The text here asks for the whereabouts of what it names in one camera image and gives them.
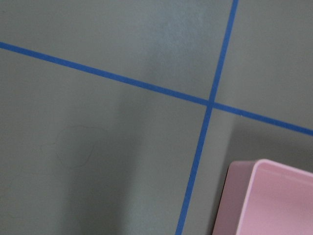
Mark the pink plastic tray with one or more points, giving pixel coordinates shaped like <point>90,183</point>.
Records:
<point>264,197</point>

